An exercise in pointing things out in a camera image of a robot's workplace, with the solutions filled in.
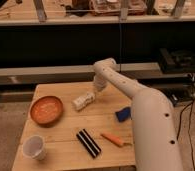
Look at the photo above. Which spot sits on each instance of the cluttered tray on shelf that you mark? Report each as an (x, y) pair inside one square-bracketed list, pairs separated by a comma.
[(112, 7)]

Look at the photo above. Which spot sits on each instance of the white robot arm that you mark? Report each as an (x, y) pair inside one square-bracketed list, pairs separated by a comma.
[(155, 142)]

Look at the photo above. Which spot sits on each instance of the translucent plastic cup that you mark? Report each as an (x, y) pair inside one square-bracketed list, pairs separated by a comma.
[(34, 148)]

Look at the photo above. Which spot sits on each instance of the orange ceramic bowl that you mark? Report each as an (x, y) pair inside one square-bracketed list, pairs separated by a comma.
[(46, 110)]

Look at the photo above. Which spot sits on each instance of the black box on right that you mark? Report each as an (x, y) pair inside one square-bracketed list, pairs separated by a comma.
[(177, 61)]

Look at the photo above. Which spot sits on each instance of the wooden table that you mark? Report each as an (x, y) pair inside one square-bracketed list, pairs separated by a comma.
[(64, 151)]

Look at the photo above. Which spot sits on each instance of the black striped rectangular box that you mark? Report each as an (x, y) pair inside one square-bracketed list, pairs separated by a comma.
[(88, 142)]

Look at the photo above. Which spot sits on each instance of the orange handled tool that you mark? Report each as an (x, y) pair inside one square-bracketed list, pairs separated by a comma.
[(115, 140)]

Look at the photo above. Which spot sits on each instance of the blue sponge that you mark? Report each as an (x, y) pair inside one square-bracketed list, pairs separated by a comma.
[(123, 114)]

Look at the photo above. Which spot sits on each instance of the white plastic bottle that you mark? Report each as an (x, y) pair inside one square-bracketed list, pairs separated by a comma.
[(83, 100)]

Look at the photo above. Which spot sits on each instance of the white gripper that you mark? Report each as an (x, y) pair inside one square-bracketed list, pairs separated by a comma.
[(99, 83)]

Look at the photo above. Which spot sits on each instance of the metal shelf rack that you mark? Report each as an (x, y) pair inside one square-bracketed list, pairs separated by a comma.
[(64, 47)]

